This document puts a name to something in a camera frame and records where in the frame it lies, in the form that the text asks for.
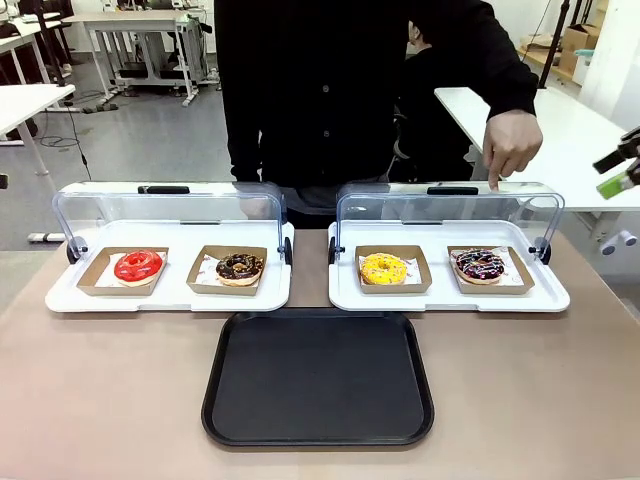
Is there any brown cardboard box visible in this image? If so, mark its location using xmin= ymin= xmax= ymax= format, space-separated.
xmin=558 ymin=23 xmax=601 ymax=71

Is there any small white table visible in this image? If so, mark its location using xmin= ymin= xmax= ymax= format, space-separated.
xmin=0 ymin=83 xmax=76 ymax=245

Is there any person's left forearm black sleeve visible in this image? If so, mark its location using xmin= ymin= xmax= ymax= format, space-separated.
xmin=469 ymin=29 xmax=540 ymax=120

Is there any brown cardboard donut tray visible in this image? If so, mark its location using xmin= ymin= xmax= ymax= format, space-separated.
xmin=354 ymin=244 xmax=433 ymax=295
xmin=76 ymin=246 xmax=170 ymax=297
xmin=186 ymin=244 xmax=269 ymax=296

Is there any person's right hand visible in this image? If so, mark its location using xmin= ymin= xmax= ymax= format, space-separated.
xmin=238 ymin=182 xmax=274 ymax=221

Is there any red glazed donut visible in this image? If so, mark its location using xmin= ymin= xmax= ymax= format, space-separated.
xmin=113 ymin=249 xmax=164 ymax=288

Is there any black camera stand pole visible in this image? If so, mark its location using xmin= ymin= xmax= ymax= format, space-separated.
xmin=538 ymin=0 xmax=571 ymax=90
xmin=35 ymin=0 xmax=69 ymax=87

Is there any person's left hand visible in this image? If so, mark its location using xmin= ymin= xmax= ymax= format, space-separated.
xmin=482 ymin=109 xmax=544 ymax=193

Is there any black serving tray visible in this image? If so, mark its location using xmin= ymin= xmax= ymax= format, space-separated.
xmin=201 ymin=309 xmax=435 ymax=448

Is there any grey metal frame desk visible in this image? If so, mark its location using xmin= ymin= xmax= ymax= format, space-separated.
xmin=59 ymin=9 xmax=211 ymax=106

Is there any person torso in black shirt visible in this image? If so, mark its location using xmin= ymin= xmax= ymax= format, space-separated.
xmin=213 ymin=0 xmax=501 ymax=229

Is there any person's right forearm black sleeve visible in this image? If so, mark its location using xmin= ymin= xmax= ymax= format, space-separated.
xmin=222 ymin=89 xmax=264 ymax=185

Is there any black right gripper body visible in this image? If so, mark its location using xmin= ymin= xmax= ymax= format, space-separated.
xmin=618 ymin=127 xmax=640 ymax=186

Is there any black floor cable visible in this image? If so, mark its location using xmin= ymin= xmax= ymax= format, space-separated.
xmin=39 ymin=99 xmax=94 ymax=181

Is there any white display case base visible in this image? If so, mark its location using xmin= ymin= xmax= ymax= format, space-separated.
xmin=328 ymin=219 xmax=571 ymax=314
xmin=44 ymin=219 xmax=294 ymax=314

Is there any seated person in black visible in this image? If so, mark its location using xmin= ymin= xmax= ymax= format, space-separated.
xmin=394 ymin=19 xmax=476 ymax=182

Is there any wooden shelf board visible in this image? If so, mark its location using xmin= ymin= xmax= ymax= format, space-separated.
xmin=517 ymin=43 xmax=584 ymax=86

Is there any large white table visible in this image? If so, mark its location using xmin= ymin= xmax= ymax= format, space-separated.
xmin=434 ymin=87 xmax=640 ymax=257

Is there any clear display case lid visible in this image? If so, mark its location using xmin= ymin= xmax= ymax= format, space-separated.
xmin=52 ymin=180 xmax=294 ymax=266
xmin=328 ymin=180 xmax=566 ymax=266

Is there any chocolate donut with nuts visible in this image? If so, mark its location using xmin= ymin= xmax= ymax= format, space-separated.
xmin=215 ymin=252 xmax=265 ymax=287

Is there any yellow sprinkled donut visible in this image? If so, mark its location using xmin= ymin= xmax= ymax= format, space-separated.
xmin=359 ymin=252 xmax=409 ymax=286

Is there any dark purple drizzled donut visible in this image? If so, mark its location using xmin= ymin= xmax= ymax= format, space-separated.
xmin=453 ymin=248 xmax=505 ymax=285

